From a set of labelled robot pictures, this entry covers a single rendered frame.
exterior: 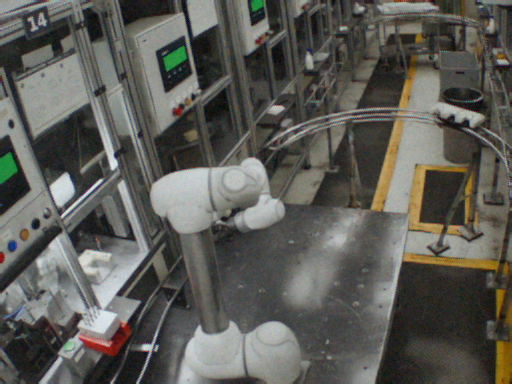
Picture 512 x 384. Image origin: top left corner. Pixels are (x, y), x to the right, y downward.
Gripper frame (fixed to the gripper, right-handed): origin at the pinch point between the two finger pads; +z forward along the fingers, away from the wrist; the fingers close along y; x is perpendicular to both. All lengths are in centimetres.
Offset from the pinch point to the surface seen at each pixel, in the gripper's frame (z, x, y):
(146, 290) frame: 49, 13, -10
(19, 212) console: 0, 27, 87
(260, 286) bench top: -12.2, 19.2, -25.4
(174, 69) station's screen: -13, -64, 41
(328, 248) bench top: -36, -2, -49
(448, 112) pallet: -101, -104, -115
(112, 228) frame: 39.3, -6.2, 23.0
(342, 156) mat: 16, -166, -197
